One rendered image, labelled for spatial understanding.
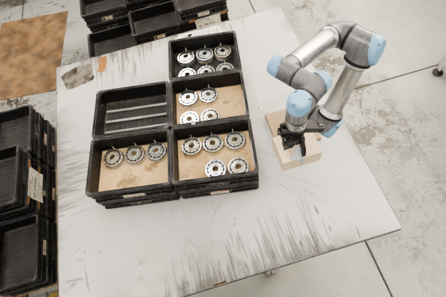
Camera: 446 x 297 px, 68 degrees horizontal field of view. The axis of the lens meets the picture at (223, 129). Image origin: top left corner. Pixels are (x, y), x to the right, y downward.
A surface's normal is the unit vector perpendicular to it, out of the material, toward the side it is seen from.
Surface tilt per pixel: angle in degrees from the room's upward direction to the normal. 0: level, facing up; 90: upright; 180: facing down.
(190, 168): 0
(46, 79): 1
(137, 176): 0
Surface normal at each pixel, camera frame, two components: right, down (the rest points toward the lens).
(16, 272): -0.11, -0.50
